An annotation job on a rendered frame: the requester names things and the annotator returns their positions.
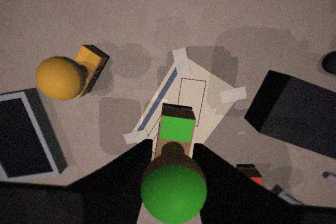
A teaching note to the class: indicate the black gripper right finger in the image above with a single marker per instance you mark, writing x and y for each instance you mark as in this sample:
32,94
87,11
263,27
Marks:
234,198

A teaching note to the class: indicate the green-topped stamp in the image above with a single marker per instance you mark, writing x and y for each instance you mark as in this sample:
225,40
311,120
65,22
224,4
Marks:
173,185

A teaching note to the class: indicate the red-handled rubber stamp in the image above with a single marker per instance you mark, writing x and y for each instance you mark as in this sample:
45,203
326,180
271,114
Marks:
250,171

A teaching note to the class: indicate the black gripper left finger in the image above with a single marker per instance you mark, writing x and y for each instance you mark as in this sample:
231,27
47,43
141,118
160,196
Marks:
109,195

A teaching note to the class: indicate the white paper card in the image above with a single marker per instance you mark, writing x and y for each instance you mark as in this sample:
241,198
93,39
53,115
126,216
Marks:
188,84

